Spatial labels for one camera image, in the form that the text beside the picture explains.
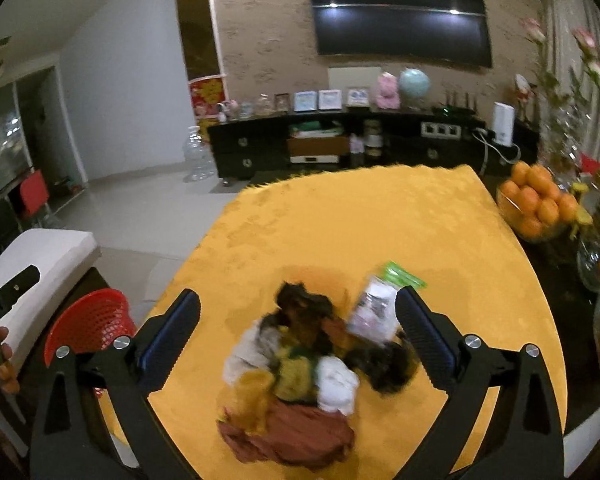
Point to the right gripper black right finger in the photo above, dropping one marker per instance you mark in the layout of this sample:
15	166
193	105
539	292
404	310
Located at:
523	439

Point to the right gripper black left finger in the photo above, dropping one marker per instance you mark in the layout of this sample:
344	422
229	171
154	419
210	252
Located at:
70	438

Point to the black plastic bag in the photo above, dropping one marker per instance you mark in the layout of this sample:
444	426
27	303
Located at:
388	367

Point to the brown paper trash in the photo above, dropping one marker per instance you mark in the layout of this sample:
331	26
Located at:
296	435

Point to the white tissue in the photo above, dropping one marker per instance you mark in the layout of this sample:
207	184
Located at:
336	385

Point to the person's left hand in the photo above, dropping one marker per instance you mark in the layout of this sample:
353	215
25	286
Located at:
8	375

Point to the red mesh waste basket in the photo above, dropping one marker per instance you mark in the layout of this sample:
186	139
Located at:
90	324

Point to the red chair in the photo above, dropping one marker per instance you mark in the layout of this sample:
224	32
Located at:
34	194

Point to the clear large water bottle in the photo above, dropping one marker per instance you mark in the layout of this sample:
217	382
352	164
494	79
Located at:
198	156

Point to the yellow tablecloth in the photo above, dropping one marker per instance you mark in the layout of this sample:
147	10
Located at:
332	232

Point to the glass bowl of oranges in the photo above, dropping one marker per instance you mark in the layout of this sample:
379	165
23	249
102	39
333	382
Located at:
533	205

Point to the red festive poster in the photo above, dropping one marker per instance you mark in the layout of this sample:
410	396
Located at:
207	93

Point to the white air purifier device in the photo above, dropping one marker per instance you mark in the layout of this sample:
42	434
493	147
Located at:
503	121

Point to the glass vase with flowers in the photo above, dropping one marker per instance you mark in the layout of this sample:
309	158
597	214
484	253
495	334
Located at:
563	105

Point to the black TV cabinet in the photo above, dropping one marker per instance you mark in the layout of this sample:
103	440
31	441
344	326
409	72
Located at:
364	137

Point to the black wifi router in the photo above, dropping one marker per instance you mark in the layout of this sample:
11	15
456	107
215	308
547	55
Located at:
456	105

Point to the pink plush toy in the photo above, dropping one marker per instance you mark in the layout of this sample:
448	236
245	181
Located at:
388	95

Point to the light blue globe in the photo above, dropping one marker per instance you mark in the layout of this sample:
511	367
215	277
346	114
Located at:
414	86

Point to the wall mounted black television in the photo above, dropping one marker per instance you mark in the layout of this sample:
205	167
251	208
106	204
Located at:
454	31

